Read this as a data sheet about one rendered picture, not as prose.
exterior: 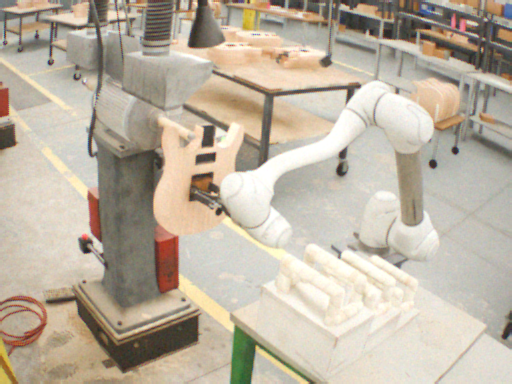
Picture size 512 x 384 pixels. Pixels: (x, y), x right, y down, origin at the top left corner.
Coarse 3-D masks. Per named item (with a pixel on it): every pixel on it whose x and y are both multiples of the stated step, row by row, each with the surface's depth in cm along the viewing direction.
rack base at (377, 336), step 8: (344, 288) 150; (376, 304) 143; (392, 312) 140; (400, 312) 140; (376, 320) 137; (384, 320) 137; (392, 320) 138; (376, 328) 133; (384, 328) 137; (392, 328) 141; (368, 336) 131; (376, 336) 135; (384, 336) 140; (368, 344) 134; (376, 344) 138; (368, 352) 137
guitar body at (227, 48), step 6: (228, 42) 452; (240, 42) 456; (246, 42) 459; (210, 48) 433; (216, 48) 425; (222, 48) 425; (228, 48) 427; (234, 48) 428; (240, 48) 430; (246, 48) 432; (252, 48) 434; (258, 48) 437
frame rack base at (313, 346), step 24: (264, 288) 135; (312, 288) 136; (264, 312) 137; (288, 312) 130; (312, 312) 127; (360, 312) 127; (264, 336) 140; (288, 336) 132; (312, 336) 125; (336, 336) 118; (360, 336) 127; (312, 360) 127; (336, 360) 124
